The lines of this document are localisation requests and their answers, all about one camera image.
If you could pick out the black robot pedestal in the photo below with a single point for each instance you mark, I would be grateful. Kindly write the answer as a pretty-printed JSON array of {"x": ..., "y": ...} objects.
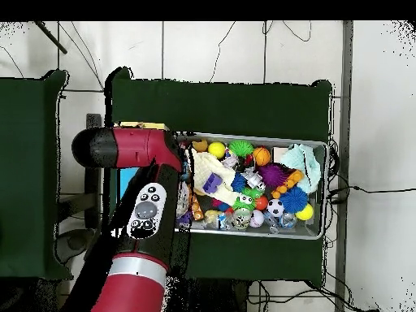
[{"x": 214, "y": 299}]

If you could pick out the dark metal rod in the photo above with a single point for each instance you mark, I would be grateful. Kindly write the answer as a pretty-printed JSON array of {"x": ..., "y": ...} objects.
[{"x": 52, "y": 38}]

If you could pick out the green spiky rubber ball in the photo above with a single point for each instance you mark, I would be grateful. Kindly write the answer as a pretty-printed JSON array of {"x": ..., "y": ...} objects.
[{"x": 240, "y": 148}]

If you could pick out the smooth yellow ball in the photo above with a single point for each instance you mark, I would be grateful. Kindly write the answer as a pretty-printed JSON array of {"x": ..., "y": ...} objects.
[{"x": 216, "y": 150}]

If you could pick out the blue spiky rubber ball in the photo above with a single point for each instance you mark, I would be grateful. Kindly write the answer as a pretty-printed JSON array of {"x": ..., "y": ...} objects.
[{"x": 294, "y": 200}]

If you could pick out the dark green tablecloth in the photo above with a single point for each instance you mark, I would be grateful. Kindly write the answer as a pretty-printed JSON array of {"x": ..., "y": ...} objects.
[
  {"x": 227, "y": 107},
  {"x": 29, "y": 162}
]

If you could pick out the purple spiky ball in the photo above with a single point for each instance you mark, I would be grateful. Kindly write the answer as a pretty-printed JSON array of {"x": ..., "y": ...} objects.
[{"x": 272, "y": 175}]

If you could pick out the mint green cloth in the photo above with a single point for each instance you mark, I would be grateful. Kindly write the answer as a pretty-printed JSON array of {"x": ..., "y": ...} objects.
[{"x": 302, "y": 159}]

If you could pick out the cream knitted cloth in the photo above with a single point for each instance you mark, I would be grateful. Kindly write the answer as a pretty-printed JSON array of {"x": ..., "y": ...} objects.
[{"x": 204, "y": 165}]

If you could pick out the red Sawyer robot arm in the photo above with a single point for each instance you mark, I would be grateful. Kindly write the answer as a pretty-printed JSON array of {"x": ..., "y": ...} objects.
[{"x": 136, "y": 149}]

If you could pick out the small soccer ball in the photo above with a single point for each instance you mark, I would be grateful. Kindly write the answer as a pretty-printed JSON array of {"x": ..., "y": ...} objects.
[{"x": 275, "y": 208}]

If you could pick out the purple toy block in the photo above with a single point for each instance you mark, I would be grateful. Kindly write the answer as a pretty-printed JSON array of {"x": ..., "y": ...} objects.
[{"x": 212, "y": 183}]

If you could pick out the silver mesh bin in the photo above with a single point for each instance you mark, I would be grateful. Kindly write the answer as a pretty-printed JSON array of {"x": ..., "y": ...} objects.
[{"x": 305, "y": 229}]

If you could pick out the wooden box with three holes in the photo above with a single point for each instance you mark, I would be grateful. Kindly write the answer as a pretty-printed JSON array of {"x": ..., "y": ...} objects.
[{"x": 126, "y": 182}]

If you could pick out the orange toy basketball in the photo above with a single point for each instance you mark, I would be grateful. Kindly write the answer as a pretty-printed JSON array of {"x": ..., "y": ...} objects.
[{"x": 261, "y": 156}]

